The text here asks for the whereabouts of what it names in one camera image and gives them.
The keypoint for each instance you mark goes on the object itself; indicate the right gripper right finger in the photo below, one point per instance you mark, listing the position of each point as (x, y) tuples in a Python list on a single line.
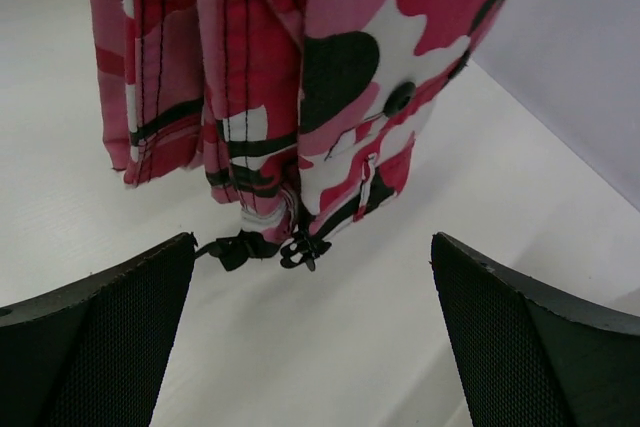
[(529, 354)]

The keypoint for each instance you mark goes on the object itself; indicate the pink camouflage trousers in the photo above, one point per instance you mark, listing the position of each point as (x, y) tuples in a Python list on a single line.
[(305, 113)]

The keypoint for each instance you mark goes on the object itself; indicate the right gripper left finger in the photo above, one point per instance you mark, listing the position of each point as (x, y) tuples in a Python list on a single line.
[(95, 352)]

